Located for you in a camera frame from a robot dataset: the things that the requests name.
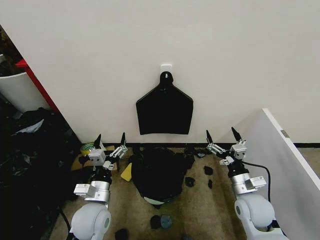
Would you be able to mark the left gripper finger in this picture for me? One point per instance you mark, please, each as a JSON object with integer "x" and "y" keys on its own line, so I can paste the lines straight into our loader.
{"x": 119, "y": 151}
{"x": 98, "y": 141}

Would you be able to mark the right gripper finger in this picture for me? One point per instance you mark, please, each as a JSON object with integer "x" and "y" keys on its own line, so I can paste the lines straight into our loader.
{"x": 215, "y": 148}
{"x": 237, "y": 138}

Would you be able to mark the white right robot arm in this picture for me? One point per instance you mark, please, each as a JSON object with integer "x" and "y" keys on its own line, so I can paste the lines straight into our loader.
{"x": 255, "y": 212}

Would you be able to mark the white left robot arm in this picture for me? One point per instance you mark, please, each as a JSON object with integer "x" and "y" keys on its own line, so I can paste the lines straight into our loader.
{"x": 90, "y": 220}

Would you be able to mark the green yellow tape roll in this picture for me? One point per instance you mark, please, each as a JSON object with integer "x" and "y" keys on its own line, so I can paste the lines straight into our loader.
{"x": 86, "y": 148}

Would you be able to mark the yellow triangular piece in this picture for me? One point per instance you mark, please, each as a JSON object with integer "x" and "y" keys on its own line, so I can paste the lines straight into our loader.
{"x": 127, "y": 173}

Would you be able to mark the white board panel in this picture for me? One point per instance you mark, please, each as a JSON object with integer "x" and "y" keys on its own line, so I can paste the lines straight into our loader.
{"x": 272, "y": 162}

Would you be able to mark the small metal latch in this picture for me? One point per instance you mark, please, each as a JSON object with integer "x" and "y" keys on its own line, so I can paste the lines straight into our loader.
{"x": 285, "y": 133}

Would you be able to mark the pile of black plastic bags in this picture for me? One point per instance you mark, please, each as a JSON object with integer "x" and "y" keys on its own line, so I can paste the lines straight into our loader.
{"x": 32, "y": 162}

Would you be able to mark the blue grey crumpled scrap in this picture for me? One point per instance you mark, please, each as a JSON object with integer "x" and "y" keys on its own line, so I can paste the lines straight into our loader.
{"x": 166, "y": 222}

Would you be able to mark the white curved panel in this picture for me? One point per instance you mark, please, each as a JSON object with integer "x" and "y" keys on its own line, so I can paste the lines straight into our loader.
{"x": 22, "y": 92}

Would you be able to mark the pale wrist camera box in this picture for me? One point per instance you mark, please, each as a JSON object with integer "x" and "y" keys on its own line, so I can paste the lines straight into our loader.
{"x": 238, "y": 151}
{"x": 97, "y": 157}

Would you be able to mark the red frame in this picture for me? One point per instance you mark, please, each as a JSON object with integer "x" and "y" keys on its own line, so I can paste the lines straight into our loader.
{"x": 37, "y": 77}

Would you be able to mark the white wall hook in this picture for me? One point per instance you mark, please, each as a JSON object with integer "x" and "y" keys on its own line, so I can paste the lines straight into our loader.
{"x": 166, "y": 67}

